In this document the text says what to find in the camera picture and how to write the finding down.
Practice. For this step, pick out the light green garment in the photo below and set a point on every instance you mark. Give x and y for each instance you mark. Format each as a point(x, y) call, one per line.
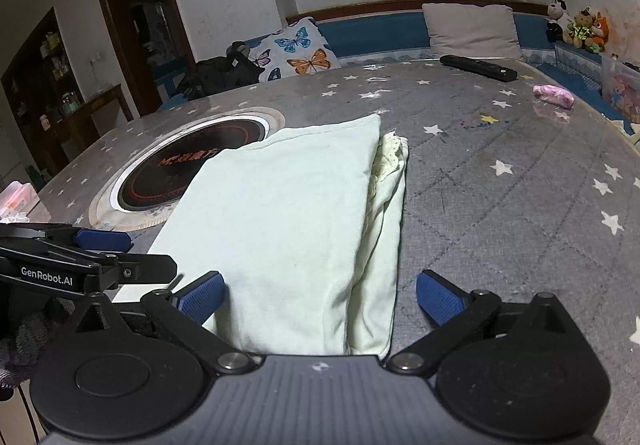
point(280, 225)

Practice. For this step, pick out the cream lace cloth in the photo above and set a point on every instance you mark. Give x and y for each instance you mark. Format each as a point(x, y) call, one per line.
point(635, 135)

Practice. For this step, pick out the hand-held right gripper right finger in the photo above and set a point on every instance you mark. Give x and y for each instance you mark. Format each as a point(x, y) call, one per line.
point(442, 297)

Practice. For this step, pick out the butterfly print pillow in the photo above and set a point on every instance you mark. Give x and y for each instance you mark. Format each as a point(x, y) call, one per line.
point(295, 52)

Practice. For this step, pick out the brown plush bear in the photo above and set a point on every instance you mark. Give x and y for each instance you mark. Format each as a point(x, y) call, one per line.
point(580, 30)

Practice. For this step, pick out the black and white plush toy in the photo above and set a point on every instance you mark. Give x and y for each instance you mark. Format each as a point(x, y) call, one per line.
point(557, 10)

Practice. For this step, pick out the clear plastic toy box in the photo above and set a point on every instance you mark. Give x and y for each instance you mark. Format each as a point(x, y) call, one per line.
point(620, 85)

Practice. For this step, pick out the wooden shelf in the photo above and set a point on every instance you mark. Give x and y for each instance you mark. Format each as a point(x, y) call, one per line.
point(35, 75)

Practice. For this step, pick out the wooden side cabinet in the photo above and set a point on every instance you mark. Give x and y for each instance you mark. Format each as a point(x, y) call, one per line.
point(100, 110)

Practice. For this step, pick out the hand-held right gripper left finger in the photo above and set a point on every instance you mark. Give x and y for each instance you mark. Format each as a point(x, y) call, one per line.
point(202, 297)

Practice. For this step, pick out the tissue box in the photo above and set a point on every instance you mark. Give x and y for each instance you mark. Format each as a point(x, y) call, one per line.
point(17, 197)

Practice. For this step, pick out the black remote control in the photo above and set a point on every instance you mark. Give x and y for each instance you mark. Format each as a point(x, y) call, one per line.
point(475, 66)

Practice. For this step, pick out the beige pillow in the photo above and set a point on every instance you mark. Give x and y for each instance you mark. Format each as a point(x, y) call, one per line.
point(470, 27)

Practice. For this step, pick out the round induction hob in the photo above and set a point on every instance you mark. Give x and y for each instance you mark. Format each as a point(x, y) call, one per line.
point(165, 165)

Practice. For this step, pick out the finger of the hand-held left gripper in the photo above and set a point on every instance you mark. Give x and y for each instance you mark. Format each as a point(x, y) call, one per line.
point(102, 241)
point(147, 267)

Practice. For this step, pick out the small pink cloth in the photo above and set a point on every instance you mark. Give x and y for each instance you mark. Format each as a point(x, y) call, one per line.
point(552, 95)

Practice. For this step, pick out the orange plush toy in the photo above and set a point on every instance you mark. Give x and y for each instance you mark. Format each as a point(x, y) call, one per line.
point(600, 27)

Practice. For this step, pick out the black bag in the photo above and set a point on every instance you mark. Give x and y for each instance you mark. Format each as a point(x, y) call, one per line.
point(220, 72)

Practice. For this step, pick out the dark wooden doorway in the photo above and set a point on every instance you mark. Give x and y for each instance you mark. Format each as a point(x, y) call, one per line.
point(145, 25)

